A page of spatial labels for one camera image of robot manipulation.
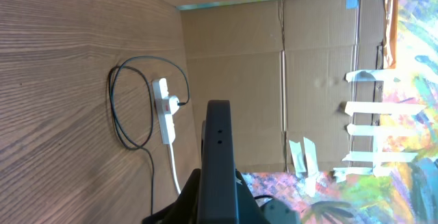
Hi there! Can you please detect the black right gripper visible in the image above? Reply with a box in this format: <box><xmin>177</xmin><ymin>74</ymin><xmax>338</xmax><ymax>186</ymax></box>
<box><xmin>142</xmin><ymin>169</ymin><xmax>301</xmax><ymax>224</ymax></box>

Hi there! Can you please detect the Samsung Galaxy smartphone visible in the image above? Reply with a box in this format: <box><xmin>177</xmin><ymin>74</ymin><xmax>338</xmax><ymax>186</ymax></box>
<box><xmin>198</xmin><ymin>100</ymin><xmax>239</xmax><ymax>223</ymax></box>

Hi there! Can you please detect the white charger plug adapter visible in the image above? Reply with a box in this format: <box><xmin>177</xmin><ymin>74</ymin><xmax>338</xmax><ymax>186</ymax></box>
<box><xmin>155</xmin><ymin>96</ymin><xmax>179</xmax><ymax>115</ymax></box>

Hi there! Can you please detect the white power strip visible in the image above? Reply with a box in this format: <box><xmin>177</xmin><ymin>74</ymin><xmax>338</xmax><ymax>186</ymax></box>
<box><xmin>153</xmin><ymin>78</ymin><xmax>179</xmax><ymax>145</ymax></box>

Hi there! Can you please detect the colourful painted backdrop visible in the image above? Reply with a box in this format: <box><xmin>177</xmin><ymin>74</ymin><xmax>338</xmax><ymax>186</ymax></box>
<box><xmin>177</xmin><ymin>0</ymin><xmax>438</xmax><ymax>224</ymax></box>

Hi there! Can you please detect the white power strip cord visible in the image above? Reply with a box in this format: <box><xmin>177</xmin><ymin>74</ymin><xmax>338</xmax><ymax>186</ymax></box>
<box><xmin>167</xmin><ymin>142</ymin><xmax>182</xmax><ymax>195</ymax></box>

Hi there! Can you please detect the black charger cable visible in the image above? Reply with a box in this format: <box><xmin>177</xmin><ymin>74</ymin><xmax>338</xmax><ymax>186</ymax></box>
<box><xmin>107</xmin><ymin>55</ymin><xmax>191</xmax><ymax>216</ymax></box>

